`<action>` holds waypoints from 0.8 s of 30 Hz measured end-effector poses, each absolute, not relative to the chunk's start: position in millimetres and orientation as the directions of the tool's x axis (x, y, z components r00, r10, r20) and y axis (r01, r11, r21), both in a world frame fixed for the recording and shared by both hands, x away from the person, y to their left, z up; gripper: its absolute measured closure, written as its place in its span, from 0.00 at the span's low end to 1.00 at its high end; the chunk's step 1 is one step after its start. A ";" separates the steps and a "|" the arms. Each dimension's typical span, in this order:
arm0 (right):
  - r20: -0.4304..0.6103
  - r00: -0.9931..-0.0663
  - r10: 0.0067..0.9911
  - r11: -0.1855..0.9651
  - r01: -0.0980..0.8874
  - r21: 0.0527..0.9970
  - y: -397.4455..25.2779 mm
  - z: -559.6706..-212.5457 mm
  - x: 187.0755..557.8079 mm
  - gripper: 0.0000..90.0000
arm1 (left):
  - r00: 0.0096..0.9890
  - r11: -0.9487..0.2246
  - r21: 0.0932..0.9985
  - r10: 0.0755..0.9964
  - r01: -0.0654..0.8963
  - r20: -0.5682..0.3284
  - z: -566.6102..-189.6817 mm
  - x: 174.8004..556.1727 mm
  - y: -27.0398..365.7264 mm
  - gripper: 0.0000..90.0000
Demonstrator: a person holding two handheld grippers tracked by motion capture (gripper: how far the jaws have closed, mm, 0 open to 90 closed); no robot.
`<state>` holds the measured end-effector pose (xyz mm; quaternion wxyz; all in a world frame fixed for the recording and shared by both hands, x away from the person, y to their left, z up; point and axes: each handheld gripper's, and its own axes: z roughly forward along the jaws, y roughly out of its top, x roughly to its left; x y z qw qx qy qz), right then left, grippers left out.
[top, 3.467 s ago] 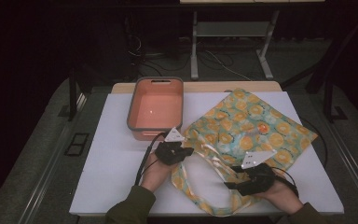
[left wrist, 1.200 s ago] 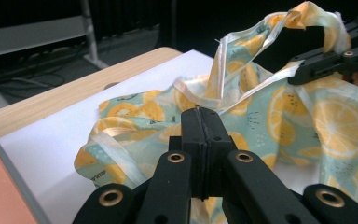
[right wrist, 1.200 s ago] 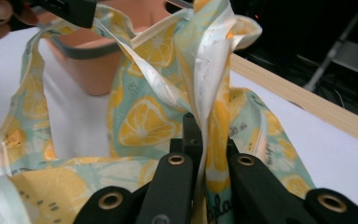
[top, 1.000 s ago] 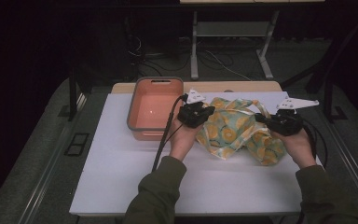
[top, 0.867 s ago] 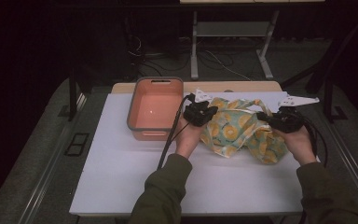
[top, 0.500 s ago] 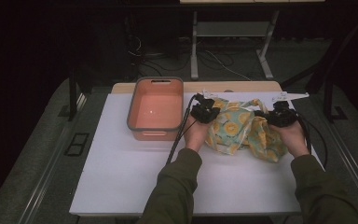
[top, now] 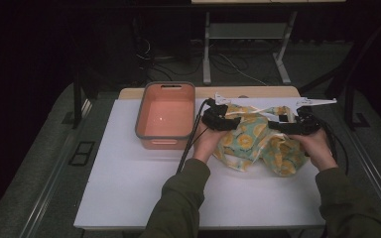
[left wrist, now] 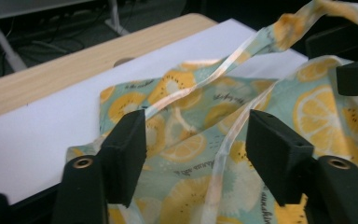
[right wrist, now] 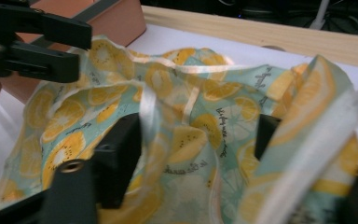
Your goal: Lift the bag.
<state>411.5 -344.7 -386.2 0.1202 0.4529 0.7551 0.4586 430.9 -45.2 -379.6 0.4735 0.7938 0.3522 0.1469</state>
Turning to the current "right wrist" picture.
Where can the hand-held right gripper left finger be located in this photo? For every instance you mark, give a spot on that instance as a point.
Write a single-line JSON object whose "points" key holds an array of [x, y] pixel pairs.
{"points": [[115, 161]]}

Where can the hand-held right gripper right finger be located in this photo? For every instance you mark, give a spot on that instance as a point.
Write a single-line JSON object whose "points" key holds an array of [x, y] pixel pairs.
{"points": [[264, 137]]}

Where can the lemon print cloth bag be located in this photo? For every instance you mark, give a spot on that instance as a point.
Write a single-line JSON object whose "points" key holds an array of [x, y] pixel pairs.
{"points": [[183, 146]]}

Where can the white foam board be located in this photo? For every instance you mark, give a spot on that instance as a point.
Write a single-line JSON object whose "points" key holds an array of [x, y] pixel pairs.
{"points": [[199, 42]]}

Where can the desk with grey metal frame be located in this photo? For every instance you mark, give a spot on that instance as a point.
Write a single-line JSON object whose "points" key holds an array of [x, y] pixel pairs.
{"points": [[320, 15]]}

